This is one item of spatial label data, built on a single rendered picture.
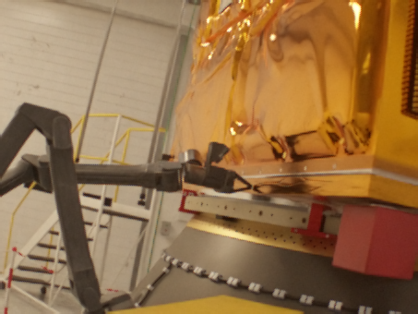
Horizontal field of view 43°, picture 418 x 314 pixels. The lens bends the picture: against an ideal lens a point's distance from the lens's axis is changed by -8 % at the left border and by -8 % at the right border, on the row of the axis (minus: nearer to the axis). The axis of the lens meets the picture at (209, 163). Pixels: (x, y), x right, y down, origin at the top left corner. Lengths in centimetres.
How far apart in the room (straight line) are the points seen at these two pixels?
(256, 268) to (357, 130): 60
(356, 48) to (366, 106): 13
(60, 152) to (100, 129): 810
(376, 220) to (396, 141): 16
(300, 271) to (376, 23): 70
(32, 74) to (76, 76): 75
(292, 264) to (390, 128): 56
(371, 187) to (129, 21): 881
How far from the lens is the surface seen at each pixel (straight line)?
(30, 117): 123
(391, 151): 116
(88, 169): 170
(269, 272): 157
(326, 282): 150
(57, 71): 942
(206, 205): 185
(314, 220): 152
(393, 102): 117
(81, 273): 128
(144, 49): 967
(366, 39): 122
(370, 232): 115
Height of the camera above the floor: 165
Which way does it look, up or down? 5 degrees up
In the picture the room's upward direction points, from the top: 11 degrees clockwise
